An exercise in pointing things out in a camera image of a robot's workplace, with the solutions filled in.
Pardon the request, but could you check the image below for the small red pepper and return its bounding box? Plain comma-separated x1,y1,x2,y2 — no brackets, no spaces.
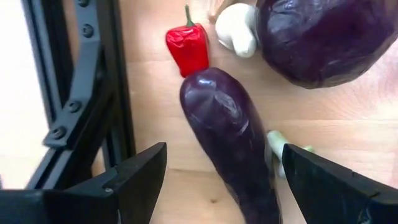
165,4,211,78

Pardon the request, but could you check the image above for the round purple cabbage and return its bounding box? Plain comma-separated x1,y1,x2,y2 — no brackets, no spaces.
254,0,398,90

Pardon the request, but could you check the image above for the purple eggplant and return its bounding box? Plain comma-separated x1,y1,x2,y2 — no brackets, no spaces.
179,67,282,224

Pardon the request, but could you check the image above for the black aluminium table frame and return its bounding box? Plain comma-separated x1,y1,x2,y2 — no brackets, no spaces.
21,0,137,190

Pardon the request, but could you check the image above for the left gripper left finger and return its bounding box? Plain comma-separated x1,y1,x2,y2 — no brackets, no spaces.
104,142,168,224

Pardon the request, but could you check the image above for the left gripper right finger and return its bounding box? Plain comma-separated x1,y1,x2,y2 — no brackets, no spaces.
280,143,398,224

